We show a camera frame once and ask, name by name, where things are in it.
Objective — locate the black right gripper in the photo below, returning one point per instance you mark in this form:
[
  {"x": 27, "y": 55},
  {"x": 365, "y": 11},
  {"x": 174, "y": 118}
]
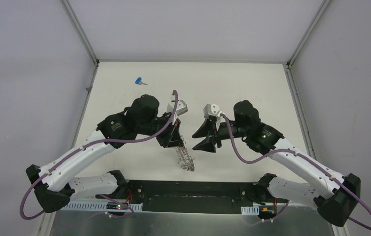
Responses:
[{"x": 209, "y": 130}]

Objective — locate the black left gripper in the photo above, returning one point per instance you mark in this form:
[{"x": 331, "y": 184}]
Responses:
[{"x": 167, "y": 131}]

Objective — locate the metal disc with keyrings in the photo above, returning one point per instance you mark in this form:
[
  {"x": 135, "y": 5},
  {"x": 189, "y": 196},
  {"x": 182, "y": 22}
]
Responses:
[{"x": 185, "y": 160}]

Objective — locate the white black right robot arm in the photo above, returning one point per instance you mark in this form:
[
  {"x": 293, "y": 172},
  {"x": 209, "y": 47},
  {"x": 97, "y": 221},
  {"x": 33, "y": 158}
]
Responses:
[{"x": 333, "y": 195}]

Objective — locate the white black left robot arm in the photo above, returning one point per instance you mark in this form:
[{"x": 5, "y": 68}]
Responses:
[{"x": 58, "y": 183}]

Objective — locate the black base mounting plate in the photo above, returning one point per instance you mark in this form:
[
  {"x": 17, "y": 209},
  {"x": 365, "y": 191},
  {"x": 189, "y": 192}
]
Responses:
[{"x": 194, "y": 197}]

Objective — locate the blue capped key far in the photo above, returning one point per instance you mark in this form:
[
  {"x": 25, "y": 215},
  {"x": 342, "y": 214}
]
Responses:
[{"x": 139, "y": 81}]

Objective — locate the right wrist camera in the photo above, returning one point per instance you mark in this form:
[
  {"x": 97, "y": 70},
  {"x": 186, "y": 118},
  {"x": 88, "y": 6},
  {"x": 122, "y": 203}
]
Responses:
[{"x": 212, "y": 110}]

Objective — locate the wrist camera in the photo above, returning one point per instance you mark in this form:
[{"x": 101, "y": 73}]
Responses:
[
  {"x": 181, "y": 107},
  {"x": 212, "y": 110}
]

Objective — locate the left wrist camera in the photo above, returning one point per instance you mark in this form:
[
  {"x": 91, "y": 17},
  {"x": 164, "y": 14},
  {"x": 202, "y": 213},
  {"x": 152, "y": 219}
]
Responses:
[{"x": 181, "y": 107}]

